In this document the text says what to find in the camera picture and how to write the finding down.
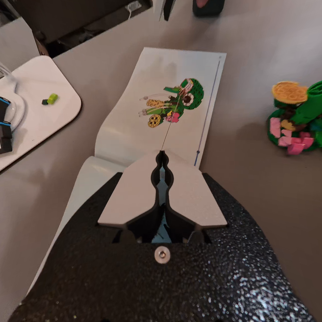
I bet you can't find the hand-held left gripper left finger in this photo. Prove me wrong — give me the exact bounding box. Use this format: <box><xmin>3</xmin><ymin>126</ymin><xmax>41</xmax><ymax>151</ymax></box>
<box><xmin>98</xmin><ymin>150</ymin><xmax>164</xmax><ymax>242</ymax></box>

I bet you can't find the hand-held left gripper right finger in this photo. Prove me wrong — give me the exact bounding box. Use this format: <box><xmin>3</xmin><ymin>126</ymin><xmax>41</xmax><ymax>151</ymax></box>
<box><xmin>162</xmin><ymin>150</ymin><xmax>228</xmax><ymax>243</ymax></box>

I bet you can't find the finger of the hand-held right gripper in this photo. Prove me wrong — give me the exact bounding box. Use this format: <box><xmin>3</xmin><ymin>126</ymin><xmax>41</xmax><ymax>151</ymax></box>
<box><xmin>158</xmin><ymin>0</ymin><xmax>176</xmax><ymax>22</ymax></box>

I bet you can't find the lego instruction booklet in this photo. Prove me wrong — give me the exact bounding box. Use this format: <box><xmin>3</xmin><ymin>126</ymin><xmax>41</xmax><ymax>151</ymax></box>
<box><xmin>26</xmin><ymin>47</ymin><xmax>227</xmax><ymax>295</ymax></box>

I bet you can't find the green lego flower model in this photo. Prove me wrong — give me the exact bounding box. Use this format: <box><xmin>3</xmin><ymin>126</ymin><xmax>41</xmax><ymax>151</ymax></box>
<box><xmin>267</xmin><ymin>80</ymin><xmax>322</xmax><ymax>155</ymax></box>

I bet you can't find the white charging cable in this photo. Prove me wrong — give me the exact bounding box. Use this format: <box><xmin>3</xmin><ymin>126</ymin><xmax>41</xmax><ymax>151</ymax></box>
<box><xmin>126</xmin><ymin>1</ymin><xmax>141</xmax><ymax>19</ymax></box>

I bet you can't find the black camera battery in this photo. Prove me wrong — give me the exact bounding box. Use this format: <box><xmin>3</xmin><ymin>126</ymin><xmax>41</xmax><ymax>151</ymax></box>
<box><xmin>0</xmin><ymin>97</ymin><xmax>12</xmax><ymax>124</ymax></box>
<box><xmin>0</xmin><ymin>122</ymin><xmax>13</xmax><ymax>155</ymax></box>

